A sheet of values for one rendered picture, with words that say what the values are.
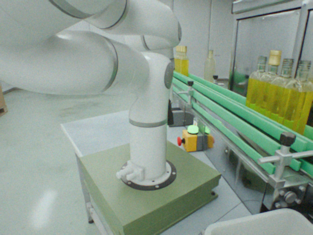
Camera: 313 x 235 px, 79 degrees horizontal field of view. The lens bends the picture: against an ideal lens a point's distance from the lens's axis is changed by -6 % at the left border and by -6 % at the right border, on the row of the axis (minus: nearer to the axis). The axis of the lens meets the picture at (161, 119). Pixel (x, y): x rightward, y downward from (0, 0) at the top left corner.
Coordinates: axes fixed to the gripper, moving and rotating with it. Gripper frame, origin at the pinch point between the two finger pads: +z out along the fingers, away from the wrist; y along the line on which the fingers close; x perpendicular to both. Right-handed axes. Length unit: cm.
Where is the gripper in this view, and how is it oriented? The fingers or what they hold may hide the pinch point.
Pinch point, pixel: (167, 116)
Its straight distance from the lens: 65.7
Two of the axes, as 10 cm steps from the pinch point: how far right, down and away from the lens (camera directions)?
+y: 0.0, 3.6, -9.3
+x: 9.9, -1.1, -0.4
